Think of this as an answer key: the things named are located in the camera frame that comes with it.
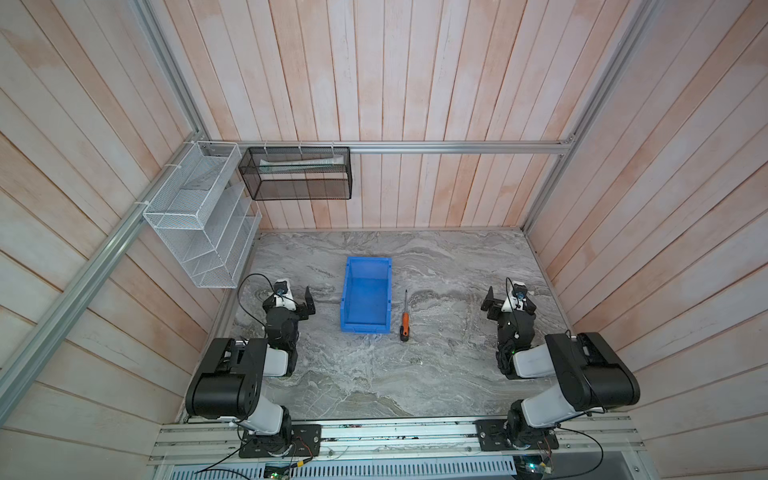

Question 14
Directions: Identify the black wire mesh basket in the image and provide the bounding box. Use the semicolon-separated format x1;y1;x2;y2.
238;146;353;202

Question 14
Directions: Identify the orange black handled screwdriver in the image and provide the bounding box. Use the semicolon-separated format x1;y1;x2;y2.
399;291;410;342

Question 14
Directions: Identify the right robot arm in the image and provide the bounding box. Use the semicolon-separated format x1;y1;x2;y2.
475;281;641;451

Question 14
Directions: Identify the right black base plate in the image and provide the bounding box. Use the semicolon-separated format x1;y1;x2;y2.
474;419;559;452

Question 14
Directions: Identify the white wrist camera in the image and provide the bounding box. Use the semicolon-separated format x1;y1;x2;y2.
501;277;529;312
273;278;297;311

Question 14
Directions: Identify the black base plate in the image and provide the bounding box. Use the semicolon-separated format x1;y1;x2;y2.
474;419;559;452
238;424;322;460

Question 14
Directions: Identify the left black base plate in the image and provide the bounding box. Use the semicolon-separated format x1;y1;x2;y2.
238;424;322;460

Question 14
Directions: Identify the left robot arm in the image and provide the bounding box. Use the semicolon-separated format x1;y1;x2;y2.
185;280;316;457

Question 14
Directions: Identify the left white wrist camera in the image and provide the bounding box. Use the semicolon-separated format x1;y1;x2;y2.
273;278;297;311

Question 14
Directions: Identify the aluminium mounting rail base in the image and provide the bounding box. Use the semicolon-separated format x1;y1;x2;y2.
148;413;646;465

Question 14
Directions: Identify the left aluminium wall rail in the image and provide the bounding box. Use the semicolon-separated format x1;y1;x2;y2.
1;131;204;423

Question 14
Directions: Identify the horizontal aluminium wall rail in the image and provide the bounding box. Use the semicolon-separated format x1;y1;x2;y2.
235;140;573;155

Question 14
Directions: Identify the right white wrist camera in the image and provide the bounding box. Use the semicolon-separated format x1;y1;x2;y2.
501;277;529;312

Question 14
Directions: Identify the white ventilation grille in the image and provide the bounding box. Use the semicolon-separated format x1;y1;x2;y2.
167;456;518;479

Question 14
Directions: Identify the blue plastic bin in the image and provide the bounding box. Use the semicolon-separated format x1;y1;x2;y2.
340;257;392;334

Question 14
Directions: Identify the white wire mesh shelf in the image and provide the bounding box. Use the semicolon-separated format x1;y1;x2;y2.
144;141;262;289

